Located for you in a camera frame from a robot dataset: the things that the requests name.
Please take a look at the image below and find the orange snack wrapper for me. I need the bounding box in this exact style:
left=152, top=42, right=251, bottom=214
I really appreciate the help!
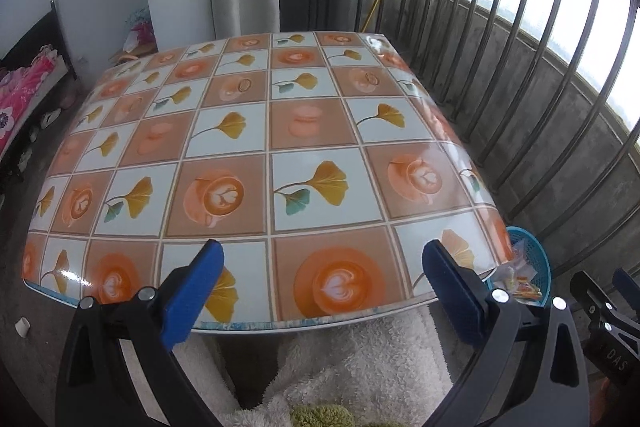
left=511, top=276, right=544, bottom=301

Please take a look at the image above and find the pink floral blanket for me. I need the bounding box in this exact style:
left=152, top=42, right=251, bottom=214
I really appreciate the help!
left=0, top=47, right=69, bottom=148

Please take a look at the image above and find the pink floral cloth bundle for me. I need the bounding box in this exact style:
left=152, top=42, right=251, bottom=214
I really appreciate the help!
left=122, top=7, right=159, bottom=56

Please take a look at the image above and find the wicker basket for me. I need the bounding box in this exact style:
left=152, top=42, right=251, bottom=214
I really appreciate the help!
left=109, top=49, right=146, bottom=67

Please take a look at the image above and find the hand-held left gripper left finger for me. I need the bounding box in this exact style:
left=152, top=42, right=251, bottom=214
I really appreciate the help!
left=55, top=239, right=225, bottom=427

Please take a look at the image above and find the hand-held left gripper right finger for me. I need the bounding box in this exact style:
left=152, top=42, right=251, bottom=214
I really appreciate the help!
left=421, top=239, right=591, bottom=427

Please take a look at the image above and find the blue plastic waste basket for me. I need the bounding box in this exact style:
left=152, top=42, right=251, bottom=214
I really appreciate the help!
left=487, top=227, right=553, bottom=308

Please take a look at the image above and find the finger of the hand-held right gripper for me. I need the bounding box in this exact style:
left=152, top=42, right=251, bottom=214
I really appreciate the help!
left=612, top=267, right=640, bottom=308
left=570, top=270, right=622, bottom=333

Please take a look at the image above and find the table with patterned tablecloth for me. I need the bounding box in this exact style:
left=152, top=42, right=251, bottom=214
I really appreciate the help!
left=21, top=31, right=516, bottom=338

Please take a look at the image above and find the green fluffy cloth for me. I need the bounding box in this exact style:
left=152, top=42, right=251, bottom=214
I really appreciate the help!
left=290, top=404, right=362, bottom=427

